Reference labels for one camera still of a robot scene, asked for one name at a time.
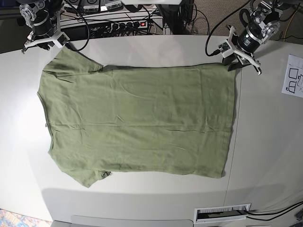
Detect left camera black cable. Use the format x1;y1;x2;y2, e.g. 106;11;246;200
205;14;242;57

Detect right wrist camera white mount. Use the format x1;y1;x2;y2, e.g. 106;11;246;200
51;32;70;48

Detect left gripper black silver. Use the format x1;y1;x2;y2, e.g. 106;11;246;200
222;26;262;76

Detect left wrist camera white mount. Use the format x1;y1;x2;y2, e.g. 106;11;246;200
218;40;233;58

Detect white instruction paper sheet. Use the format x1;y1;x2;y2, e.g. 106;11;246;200
282;54;303;98

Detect black table leg column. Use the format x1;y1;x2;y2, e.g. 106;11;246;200
156;4;183;35

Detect white cable grommet tray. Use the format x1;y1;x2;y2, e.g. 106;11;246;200
194;203;251;224

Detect black power strip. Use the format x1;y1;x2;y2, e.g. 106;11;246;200
108;21;148;30

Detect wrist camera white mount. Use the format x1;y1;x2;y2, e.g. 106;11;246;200
218;40;233;58
51;32;70;48

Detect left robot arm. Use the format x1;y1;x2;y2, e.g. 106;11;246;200
218;0;283;75

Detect black cables at table edge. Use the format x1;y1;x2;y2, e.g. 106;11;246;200
246;202;303;222

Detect grey device boxes with labels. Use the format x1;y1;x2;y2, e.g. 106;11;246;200
64;0;123;14

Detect green T-shirt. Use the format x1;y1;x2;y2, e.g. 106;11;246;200
37;48;236;187

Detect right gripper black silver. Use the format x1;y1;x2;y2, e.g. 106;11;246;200
22;17;61;53

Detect yellow cable on floor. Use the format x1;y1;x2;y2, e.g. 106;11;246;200
285;7;303;40

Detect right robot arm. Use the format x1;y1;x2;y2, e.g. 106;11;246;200
18;0;69;53

